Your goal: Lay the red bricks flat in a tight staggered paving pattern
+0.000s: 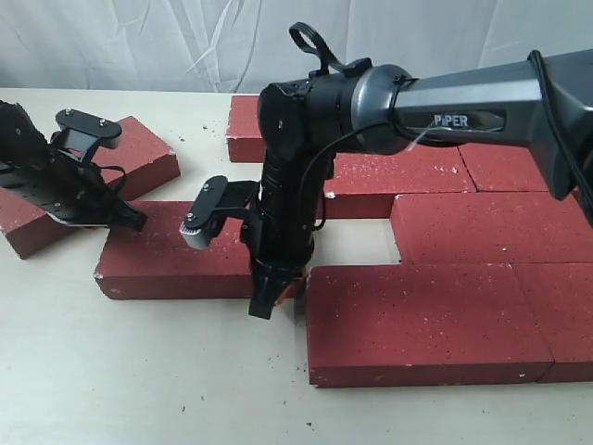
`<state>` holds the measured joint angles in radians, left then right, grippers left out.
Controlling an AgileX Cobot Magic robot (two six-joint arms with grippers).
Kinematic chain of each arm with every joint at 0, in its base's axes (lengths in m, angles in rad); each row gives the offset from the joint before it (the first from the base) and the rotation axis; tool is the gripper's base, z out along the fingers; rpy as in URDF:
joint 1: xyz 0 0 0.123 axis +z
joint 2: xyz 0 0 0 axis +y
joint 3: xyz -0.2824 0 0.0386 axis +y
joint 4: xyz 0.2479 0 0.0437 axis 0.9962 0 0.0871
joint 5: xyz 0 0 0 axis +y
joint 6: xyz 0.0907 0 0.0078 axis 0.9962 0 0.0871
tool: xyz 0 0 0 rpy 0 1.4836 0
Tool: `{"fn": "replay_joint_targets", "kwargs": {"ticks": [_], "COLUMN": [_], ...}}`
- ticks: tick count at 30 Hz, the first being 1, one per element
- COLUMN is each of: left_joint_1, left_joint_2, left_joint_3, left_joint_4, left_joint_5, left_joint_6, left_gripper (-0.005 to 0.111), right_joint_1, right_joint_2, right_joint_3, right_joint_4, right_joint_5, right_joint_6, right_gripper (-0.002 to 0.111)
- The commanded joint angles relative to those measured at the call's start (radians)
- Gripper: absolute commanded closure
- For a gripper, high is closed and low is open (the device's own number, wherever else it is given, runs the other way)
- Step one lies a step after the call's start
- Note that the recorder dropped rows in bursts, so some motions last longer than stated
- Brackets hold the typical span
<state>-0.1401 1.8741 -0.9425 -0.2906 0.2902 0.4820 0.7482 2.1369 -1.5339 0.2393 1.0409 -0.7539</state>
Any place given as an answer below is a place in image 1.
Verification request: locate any right second-row brick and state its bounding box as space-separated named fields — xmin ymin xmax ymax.
xmin=459 ymin=144 xmax=548 ymax=192

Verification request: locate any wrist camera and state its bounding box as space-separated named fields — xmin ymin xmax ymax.
xmin=50 ymin=108 xmax=122 ymax=164
xmin=179 ymin=175 xmax=259 ymax=249

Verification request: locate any grey fabric backdrop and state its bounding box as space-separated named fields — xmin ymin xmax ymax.
xmin=1 ymin=1 xmax=592 ymax=93

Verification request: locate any front large red brick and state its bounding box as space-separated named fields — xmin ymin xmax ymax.
xmin=306 ymin=264 xmax=554 ymax=388

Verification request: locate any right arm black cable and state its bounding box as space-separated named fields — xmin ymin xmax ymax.
xmin=288 ymin=21 xmax=593 ymax=233

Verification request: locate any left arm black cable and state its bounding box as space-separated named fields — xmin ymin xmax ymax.
xmin=45 ymin=133 xmax=129 ymax=200

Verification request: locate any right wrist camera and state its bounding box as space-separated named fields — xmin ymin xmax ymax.
xmin=179 ymin=175 xmax=259 ymax=249

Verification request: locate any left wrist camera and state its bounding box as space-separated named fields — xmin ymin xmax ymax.
xmin=50 ymin=108 xmax=122 ymax=164

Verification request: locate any right third-row brick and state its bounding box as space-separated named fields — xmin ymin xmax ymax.
xmin=391 ymin=192 xmax=592 ymax=264

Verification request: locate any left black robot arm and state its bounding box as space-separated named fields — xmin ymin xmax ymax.
xmin=1 ymin=101 xmax=147 ymax=232

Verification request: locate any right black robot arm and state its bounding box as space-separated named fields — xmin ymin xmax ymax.
xmin=241 ymin=50 xmax=592 ymax=319

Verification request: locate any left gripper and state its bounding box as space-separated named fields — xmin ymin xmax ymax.
xmin=1 ymin=139 xmax=147 ymax=232

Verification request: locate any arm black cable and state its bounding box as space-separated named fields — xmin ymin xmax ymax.
xmin=45 ymin=133 xmax=129 ymax=200
xmin=288 ymin=21 xmax=593 ymax=233

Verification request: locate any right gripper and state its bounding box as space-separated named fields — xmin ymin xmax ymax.
xmin=240 ymin=175 xmax=324 ymax=319

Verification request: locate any back left base brick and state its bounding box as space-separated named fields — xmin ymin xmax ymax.
xmin=226 ymin=95 xmax=265 ymax=163

